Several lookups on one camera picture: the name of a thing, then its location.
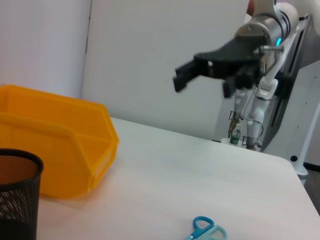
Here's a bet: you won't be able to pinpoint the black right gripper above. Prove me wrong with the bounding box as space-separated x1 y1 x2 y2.
172 34 270 98

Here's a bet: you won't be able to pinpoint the green-label background bottle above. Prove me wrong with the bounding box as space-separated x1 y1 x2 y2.
229 126 242 146

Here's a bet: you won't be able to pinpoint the blue capped scissors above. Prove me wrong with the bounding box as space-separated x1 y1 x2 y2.
184 215 229 240

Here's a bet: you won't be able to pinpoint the black mesh pen holder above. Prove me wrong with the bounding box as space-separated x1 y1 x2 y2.
0 148 45 240

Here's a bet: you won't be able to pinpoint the yellow plastic bin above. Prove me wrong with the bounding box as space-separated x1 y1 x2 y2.
0 84 121 200

